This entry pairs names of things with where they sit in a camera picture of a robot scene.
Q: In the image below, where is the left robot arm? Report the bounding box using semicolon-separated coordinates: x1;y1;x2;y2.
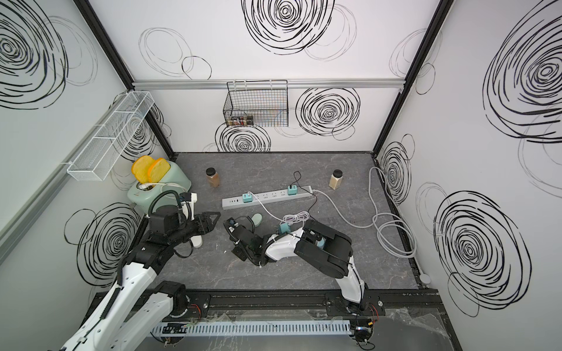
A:
62;190;221;350

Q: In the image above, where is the beige spice jar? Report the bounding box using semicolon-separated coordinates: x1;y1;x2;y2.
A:
329;169;343;190

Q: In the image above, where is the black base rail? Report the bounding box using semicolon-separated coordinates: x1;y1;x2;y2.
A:
89;287;444;319

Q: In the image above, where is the white earbud case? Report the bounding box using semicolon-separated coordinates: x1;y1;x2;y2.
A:
190;235;203;249

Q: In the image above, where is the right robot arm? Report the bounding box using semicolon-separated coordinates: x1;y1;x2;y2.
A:
223;218;368;314

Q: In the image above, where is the mint green toaster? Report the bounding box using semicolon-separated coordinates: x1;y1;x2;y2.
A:
127;162;192;214

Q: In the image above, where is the blue earbud case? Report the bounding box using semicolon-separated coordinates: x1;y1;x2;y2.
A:
317;237;326;249

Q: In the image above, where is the yellow toast slice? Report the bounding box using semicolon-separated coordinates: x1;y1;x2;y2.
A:
131;155;155;184
147;158;171;183

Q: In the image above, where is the white power strip cord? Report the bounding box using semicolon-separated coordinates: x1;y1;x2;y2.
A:
311;165;417;260

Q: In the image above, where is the black wire basket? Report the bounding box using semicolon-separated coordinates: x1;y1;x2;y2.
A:
222;80;289;127

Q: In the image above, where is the white toaster cord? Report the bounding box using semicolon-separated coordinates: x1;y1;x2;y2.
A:
139;181;190;196

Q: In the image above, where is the white wire shelf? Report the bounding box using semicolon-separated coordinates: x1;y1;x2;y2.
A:
67;91;154;181

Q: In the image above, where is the yellow toast slice right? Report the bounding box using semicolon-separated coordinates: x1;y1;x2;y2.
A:
147;158;171;183

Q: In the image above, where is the white slotted cable duct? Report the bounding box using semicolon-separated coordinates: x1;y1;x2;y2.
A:
152;320;353;338

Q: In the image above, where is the thin black cable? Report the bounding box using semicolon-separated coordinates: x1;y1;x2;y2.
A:
291;170;319;220

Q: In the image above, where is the mint green earbud case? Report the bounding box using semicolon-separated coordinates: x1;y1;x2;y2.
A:
251;213;263;227

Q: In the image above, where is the white power strip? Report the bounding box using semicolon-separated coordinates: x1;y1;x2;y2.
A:
222;185;313;210

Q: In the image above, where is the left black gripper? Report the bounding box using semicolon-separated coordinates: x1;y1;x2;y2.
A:
169;210;221;248

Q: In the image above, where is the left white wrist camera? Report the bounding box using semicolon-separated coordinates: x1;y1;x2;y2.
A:
179;192;198;220

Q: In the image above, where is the yellow toast slice left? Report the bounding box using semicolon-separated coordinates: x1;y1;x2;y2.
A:
131;155;155;184

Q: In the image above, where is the brown spice jar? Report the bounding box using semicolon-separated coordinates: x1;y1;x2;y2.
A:
206;168;220;188

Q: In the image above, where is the lilac cable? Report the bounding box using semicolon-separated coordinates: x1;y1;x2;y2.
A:
247;190;311;225

